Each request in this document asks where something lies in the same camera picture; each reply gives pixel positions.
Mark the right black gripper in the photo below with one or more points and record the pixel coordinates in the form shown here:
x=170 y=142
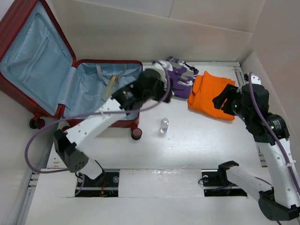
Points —
x=229 y=92

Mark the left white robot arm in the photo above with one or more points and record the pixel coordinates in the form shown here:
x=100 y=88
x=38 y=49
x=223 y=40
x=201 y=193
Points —
x=70 y=144

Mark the red hard-shell suitcase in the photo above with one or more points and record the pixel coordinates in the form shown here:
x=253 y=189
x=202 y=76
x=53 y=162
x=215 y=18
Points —
x=39 y=69

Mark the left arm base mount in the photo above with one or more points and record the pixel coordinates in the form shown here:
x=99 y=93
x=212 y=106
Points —
x=109 y=187

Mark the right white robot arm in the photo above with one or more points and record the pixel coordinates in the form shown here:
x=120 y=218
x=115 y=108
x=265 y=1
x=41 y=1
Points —
x=279 y=201

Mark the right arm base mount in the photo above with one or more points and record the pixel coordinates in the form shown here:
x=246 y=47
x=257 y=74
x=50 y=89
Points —
x=213 y=186

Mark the purple camouflage garment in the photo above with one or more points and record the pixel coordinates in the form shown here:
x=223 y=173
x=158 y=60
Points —
x=181 y=74

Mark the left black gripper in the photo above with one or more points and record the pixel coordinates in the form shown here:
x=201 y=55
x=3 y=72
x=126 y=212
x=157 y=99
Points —
x=163 y=93

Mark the amber bottle gold cap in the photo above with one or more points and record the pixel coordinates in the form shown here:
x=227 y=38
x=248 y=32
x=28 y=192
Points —
x=110 y=87

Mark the small clear bottle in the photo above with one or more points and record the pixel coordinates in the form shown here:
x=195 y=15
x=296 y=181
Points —
x=164 y=125

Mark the orange garment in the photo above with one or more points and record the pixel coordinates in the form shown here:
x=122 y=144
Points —
x=205 y=88

